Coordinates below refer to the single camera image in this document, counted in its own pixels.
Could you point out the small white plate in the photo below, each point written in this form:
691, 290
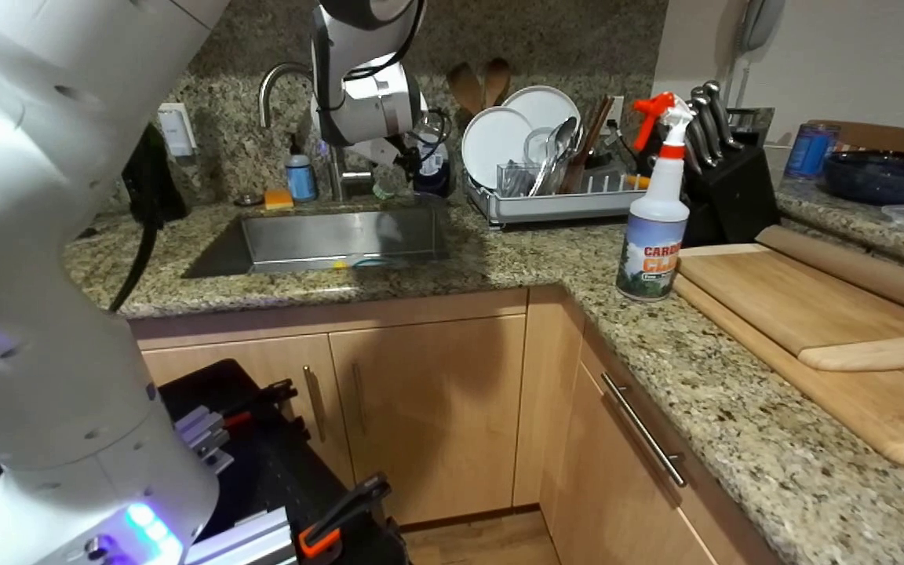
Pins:
495, 145

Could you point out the grey dish rack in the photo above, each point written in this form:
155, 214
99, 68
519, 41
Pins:
557, 208

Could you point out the steel sink basin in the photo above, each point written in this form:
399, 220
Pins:
307, 238

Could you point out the black knife block with knives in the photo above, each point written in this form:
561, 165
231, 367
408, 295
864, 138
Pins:
737, 200

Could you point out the white spray bottle red trigger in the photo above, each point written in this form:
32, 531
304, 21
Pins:
653, 253

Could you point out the dark blue bowl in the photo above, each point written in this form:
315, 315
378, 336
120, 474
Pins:
879, 177

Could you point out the wooden spoon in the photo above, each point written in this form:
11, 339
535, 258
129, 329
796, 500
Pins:
466, 90
498, 79

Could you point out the large wooden cutting board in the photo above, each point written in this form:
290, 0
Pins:
893, 417

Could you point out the white backsplash outlet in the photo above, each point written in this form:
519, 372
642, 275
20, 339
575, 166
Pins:
177, 131

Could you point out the light wooden base cabinet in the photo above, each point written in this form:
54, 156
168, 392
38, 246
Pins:
432, 410

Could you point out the wooden rolling pin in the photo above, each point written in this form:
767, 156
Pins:
849, 269

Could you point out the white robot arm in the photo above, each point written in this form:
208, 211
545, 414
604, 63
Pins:
45, 364

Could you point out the clear drinking glass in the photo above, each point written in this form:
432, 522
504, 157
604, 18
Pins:
547, 145

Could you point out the small wooden cutting board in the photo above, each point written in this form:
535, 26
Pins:
786, 303

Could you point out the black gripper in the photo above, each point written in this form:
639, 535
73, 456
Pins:
378, 156

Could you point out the clear soap dispenser black pump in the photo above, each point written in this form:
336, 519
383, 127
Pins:
304, 184

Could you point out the silver aluminium frame rail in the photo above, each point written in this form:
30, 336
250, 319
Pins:
250, 539

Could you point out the orange sponge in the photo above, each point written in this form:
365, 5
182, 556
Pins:
280, 201

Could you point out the orange black clamp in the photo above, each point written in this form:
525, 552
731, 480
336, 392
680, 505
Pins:
264, 403
342, 513

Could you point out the wooden tray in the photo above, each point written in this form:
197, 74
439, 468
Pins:
893, 135

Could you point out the dark green glass bottle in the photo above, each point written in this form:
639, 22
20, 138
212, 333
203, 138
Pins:
164, 184

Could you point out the steel gooseneck faucet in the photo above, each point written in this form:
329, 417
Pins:
280, 79

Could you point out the black robot cart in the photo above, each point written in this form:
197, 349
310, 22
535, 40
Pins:
273, 473

